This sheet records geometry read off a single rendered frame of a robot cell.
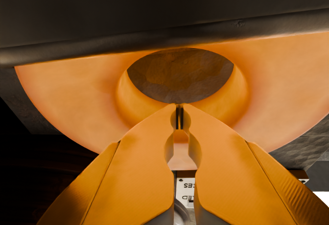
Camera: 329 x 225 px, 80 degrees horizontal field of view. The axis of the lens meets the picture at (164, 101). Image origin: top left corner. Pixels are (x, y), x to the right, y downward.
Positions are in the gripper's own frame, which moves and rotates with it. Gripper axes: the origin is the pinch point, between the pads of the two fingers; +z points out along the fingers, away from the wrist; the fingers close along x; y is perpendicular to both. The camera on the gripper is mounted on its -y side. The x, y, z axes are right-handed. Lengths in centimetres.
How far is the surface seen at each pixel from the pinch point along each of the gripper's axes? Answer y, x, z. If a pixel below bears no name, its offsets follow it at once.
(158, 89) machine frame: 1.7, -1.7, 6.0
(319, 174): 585, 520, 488
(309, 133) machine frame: 8.3, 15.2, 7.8
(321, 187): 596, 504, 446
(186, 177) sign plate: 26.4, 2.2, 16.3
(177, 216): 25.5, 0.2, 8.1
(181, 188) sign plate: 31.6, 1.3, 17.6
